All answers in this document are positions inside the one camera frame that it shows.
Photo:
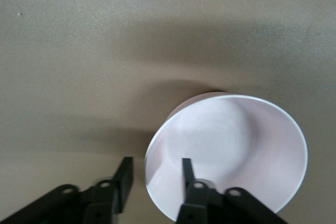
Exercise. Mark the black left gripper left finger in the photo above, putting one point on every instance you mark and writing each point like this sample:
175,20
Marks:
123,182

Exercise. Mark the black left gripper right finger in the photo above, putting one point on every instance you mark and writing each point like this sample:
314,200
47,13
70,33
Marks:
189,176

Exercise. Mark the pink bowl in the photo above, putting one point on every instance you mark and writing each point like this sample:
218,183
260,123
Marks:
236,142

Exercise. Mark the brown table mat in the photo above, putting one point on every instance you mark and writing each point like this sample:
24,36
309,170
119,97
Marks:
105,64

